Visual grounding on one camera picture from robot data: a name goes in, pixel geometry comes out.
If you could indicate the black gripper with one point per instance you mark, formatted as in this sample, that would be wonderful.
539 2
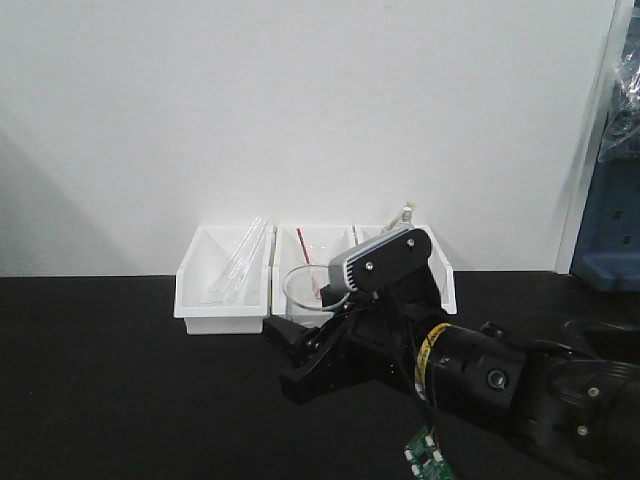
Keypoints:
373 337

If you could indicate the clear glass beaker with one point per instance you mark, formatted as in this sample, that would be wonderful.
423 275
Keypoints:
307 303

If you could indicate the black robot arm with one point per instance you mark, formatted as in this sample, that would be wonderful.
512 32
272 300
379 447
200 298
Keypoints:
571 405

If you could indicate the blue cabinet at right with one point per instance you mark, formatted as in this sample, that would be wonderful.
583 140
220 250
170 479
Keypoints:
606 255

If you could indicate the middle white storage bin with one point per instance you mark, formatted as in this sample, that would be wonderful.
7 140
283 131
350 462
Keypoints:
323 244

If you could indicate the white storage bin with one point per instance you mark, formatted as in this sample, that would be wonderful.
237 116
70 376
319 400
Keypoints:
209 252
439 265
323 244

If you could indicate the left white storage bin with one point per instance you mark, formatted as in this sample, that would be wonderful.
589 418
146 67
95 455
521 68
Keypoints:
209 252

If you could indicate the clear glass tubes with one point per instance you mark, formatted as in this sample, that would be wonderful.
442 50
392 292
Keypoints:
226 290

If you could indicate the green circuit board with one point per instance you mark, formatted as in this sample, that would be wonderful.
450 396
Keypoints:
425 458

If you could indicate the right white storage bin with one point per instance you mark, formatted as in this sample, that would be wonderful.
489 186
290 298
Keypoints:
439 265

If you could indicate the round bottom glass flask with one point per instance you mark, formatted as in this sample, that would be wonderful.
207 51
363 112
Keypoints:
402 220

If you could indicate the black sink basin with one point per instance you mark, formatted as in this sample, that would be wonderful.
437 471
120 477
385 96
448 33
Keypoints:
615 341

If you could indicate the clear plastic bag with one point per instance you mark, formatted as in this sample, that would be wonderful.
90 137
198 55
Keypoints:
620 139

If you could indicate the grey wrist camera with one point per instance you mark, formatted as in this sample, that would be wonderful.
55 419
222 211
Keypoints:
380 261

